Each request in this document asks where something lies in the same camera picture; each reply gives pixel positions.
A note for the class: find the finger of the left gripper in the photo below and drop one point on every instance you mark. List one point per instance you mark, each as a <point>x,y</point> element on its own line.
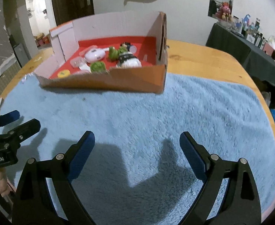
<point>21,132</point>
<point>9,118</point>

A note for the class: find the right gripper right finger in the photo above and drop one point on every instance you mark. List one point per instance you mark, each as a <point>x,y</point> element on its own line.
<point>240,203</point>

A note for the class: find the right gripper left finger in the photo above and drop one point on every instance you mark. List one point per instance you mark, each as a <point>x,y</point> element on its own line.
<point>33,204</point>

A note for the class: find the yellow round lid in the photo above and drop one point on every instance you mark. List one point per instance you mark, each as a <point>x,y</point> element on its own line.
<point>63,73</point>

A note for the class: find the clear plastic case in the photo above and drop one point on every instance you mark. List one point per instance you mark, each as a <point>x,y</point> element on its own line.
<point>77,62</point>

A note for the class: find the green haired figurine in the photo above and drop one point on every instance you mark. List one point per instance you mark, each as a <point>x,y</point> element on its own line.
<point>113,55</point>

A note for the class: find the white pink earbud case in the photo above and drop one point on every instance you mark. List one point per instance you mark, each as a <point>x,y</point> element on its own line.
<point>94,55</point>

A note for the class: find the black white bundle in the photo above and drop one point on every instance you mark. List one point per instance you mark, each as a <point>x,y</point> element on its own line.
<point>128,60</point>

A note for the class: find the white round cap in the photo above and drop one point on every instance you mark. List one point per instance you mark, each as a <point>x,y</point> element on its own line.
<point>132,49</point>

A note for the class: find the person left hand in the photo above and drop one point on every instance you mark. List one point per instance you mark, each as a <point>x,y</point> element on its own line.
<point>4,187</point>

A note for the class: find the light blue fluffy mat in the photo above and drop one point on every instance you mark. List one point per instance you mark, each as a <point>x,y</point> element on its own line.
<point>137,172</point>

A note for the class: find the cardboard box red lining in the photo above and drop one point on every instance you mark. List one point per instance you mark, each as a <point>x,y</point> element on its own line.
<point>145,30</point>

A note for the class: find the dark wooden door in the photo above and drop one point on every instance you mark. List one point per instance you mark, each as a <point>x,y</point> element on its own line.
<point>67,10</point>

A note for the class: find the dark cloth side table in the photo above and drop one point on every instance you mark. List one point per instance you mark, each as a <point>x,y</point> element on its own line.
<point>256,62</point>

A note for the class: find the pink plush toy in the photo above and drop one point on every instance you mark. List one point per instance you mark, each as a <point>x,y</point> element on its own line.
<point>224,12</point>

